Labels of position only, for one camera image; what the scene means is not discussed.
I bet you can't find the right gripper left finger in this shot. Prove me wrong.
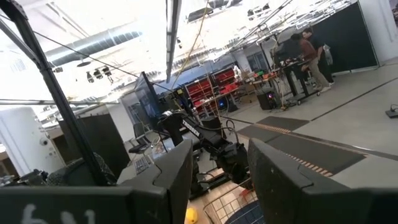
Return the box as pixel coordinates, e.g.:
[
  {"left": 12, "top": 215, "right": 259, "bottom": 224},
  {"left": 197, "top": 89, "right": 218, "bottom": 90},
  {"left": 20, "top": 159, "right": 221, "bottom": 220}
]
[{"left": 119, "top": 139, "right": 194, "bottom": 224}]

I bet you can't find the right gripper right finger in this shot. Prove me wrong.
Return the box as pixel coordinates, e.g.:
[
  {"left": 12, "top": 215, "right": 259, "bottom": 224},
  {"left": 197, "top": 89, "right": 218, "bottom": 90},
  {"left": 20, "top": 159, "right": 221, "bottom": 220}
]
[{"left": 248, "top": 138, "right": 358, "bottom": 224}]

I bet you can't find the yellow lemon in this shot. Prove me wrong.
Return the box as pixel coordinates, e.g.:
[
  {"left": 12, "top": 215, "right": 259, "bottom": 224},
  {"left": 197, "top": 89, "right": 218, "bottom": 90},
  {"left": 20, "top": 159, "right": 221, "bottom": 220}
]
[{"left": 185, "top": 207, "right": 199, "bottom": 224}]

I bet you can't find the copper wire basket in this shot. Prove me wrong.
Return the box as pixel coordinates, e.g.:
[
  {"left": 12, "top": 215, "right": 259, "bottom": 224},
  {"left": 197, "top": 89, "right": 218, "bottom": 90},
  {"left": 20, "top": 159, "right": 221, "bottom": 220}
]
[{"left": 203, "top": 179, "right": 265, "bottom": 224}]

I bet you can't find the black keyboard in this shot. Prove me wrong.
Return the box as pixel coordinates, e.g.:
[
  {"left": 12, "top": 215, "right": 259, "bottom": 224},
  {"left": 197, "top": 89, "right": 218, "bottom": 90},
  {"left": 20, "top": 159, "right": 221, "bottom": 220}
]
[{"left": 134, "top": 154, "right": 154, "bottom": 175}]

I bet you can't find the round dark blue placemat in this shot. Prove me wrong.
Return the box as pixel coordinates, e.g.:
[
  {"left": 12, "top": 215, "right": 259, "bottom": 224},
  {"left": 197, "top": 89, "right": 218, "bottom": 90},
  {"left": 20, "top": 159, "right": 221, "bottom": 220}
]
[{"left": 223, "top": 200, "right": 265, "bottom": 224}]

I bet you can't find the black orange-striped floor mat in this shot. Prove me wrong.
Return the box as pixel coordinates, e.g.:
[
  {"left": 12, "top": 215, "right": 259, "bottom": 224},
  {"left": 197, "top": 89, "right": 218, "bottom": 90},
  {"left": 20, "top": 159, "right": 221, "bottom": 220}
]
[{"left": 237, "top": 115, "right": 367, "bottom": 178}]

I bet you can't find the black computer tower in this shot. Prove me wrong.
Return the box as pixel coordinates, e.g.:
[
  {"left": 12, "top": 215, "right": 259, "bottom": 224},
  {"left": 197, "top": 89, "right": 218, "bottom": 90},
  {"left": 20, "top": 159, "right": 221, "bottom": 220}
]
[{"left": 256, "top": 90, "right": 278, "bottom": 111}]

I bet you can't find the red parts bin shelf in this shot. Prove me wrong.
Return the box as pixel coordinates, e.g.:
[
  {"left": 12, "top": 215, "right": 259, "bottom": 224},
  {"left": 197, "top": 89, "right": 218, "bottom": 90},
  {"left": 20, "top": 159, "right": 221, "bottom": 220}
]
[
  {"left": 185, "top": 77, "right": 220, "bottom": 118},
  {"left": 212, "top": 67, "right": 239, "bottom": 94}
]

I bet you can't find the black partition panel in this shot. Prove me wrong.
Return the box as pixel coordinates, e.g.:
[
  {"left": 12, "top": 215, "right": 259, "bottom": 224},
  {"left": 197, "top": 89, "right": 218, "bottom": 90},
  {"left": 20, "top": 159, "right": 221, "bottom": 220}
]
[{"left": 58, "top": 113, "right": 131, "bottom": 179}]

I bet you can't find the large black computer monitor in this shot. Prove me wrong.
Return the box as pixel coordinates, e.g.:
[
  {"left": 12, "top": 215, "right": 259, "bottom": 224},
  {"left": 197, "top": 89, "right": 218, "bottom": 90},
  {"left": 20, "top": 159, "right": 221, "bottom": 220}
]
[{"left": 133, "top": 71, "right": 164, "bottom": 130}]

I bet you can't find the black standing desk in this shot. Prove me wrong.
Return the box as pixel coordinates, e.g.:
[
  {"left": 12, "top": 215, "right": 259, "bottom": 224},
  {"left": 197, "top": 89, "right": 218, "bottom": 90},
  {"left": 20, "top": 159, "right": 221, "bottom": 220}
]
[{"left": 273, "top": 58, "right": 321, "bottom": 106}]

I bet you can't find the black mesh office chair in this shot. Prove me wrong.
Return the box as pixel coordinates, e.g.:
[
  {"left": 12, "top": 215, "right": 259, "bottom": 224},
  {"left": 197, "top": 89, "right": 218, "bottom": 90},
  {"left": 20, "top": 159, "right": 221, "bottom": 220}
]
[{"left": 46, "top": 152, "right": 118, "bottom": 187}]

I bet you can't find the black foot pedal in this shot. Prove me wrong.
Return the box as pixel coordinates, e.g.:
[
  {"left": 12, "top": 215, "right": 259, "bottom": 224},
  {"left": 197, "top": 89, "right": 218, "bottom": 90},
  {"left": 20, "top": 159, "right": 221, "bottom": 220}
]
[{"left": 384, "top": 104, "right": 398, "bottom": 119}]

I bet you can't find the person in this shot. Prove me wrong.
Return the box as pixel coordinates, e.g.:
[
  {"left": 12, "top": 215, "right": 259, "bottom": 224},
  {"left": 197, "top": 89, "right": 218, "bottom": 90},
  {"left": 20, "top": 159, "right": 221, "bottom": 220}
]
[
  {"left": 290, "top": 32, "right": 332, "bottom": 93},
  {"left": 302, "top": 27, "right": 336, "bottom": 86}
]

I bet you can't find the white building column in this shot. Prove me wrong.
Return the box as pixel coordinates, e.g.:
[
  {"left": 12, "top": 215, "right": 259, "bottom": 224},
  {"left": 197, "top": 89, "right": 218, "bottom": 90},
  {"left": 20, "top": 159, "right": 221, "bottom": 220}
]
[{"left": 0, "top": 106, "right": 66, "bottom": 177}]

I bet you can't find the dark green partition panel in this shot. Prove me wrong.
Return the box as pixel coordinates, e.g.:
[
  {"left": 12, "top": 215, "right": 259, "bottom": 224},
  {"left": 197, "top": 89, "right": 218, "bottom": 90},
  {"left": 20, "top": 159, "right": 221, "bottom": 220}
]
[{"left": 310, "top": 2, "right": 379, "bottom": 75}]

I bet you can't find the yellow hanging cable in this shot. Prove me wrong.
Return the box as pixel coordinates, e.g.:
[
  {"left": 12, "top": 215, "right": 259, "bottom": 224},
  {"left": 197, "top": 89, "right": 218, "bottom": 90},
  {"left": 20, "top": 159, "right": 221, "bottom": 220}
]
[{"left": 170, "top": 0, "right": 210, "bottom": 91}]

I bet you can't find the black aluminium rig frame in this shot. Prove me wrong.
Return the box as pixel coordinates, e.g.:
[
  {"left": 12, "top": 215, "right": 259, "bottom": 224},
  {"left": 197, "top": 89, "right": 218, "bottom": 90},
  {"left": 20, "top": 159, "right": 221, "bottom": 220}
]
[{"left": 0, "top": 0, "right": 109, "bottom": 187}]

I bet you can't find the silver corrugated ventilation duct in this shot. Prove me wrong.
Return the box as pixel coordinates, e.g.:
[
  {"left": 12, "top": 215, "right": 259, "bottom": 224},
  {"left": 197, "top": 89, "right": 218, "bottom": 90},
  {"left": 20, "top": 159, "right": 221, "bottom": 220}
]
[{"left": 45, "top": 29, "right": 144, "bottom": 68}]

